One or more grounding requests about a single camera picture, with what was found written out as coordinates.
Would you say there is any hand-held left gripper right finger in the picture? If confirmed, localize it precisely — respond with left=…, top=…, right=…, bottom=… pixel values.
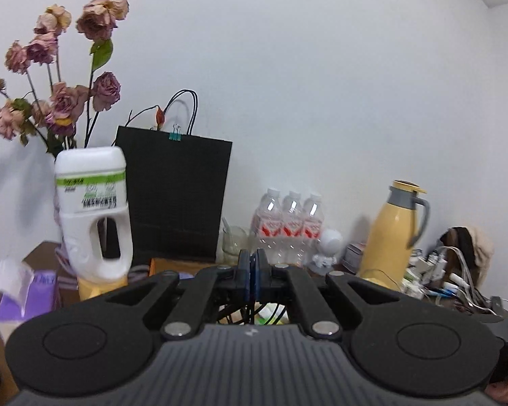
left=253, top=249, right=403, bottom=341

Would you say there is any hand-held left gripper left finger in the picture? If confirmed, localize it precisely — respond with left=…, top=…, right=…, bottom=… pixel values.
left=104, top=249, right=253, bottom=341

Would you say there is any black earphone cable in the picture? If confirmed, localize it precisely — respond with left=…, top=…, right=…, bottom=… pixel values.
left=214, top=300, right=289, bottom=327

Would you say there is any red cardboard box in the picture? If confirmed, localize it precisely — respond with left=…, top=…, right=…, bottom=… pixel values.
left=148, top=257, right=217, bottom=279

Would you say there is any glass cup with spoon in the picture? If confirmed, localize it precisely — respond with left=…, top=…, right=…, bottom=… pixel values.
left=221, top=217, right=250, bottom=265

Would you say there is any clear water bottle red label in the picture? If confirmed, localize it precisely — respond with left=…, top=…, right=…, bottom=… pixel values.
left=281, top=190, right=306, bottom=265
left=251, top=188, right=285, bottom=264
left=302, top=193, right=325, bottom=263

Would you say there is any white robot-shaped speaker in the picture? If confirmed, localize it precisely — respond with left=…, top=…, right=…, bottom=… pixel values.
left=311, top=229, right=344, bottom=275

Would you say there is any small grey box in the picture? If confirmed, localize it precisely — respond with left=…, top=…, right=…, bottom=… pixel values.
left=343, top=243, right=367, bottom=274

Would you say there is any black paper bag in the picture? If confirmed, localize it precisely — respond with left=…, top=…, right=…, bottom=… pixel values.
left=112, top=90, right=233, bottom=265

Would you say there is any brown bag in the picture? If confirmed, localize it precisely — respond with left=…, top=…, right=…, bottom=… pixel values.
left=438, top=227, right=495, bottom=302

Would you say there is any yellow thermos jug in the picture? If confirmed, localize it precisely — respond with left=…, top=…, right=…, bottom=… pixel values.
left=358, top=180, right=430, bottom=293

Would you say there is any white detergent bottle yellow cap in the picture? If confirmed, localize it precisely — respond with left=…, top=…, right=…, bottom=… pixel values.
left=54, top=146, right=134, bottom=302

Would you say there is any dried red leaf twig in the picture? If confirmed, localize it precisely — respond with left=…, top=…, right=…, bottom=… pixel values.
left=125, top=104, right=167, bottom=133

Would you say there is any purple tissue pack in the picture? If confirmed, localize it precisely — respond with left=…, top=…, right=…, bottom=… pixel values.
left=0, top=258, right=62, bottom=344

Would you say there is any dried pink rose bouquet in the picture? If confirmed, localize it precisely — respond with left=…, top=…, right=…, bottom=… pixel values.
left=0, top=0, right=130, bottom=158

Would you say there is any tangle of cables and chargers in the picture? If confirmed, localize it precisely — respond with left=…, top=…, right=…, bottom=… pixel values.
left=402, top=249, right=470, bottom=305

